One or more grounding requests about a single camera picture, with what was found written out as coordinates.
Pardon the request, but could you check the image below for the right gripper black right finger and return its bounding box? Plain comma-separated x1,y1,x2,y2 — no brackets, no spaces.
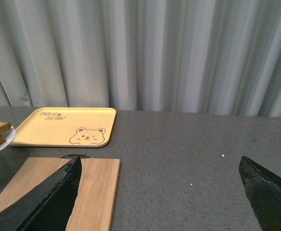
239,156,281,231

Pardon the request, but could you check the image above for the grey curtain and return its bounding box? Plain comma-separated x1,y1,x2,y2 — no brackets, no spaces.
0,0,281,117

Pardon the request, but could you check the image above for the bamboo cutting board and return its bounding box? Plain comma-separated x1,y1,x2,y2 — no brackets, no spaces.
0,157,120,231

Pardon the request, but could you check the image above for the white round plate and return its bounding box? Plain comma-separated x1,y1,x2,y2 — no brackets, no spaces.
0,125,15,151

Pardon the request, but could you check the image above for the yellow bear tray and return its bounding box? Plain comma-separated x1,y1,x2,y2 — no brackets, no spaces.
10,107,116,148

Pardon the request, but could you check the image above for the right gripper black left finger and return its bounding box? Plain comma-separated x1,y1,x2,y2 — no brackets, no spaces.
0,156,82,231

